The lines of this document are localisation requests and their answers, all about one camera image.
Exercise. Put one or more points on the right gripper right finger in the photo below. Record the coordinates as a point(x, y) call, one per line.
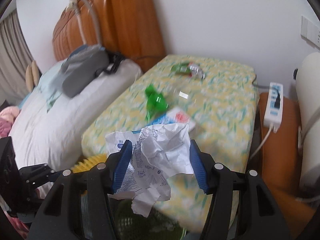
point(259, 216)

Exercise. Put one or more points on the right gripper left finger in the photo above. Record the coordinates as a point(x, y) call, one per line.
point(59, 216)

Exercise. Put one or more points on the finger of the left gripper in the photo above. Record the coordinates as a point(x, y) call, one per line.
point(53, 176)

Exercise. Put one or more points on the white paper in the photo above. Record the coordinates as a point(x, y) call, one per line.
point(159, 152)

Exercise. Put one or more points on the green snack pouch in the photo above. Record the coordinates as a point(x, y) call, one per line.
point(156, 102)

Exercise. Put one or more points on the green mesh trash basket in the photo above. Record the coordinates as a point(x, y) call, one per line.
point(133, 226)

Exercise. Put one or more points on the white pillow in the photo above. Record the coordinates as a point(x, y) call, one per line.
point(44, 134)

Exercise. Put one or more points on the yellow round plastic lid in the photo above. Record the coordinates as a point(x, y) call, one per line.
point(88, 163)

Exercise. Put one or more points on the white power strip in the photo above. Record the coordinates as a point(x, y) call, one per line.
point(274, 108)

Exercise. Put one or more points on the beige striped curtain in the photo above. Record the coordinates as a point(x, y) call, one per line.
point(15, 57)

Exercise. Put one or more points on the yellow floral tablecloth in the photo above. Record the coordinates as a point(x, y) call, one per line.
point(217, 94)

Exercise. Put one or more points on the blue white milk carton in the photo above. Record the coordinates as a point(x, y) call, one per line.
point(175, 115)

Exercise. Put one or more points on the clear plastic bag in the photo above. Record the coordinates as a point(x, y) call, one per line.
point(191, 97)

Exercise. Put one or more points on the green foil wrapper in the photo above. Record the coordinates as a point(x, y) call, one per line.
point(190, 69)

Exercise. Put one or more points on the brown wooden headboard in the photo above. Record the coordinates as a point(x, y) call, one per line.
point(130, 27)

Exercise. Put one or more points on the white wall socket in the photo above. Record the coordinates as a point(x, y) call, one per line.
point(310, 31)

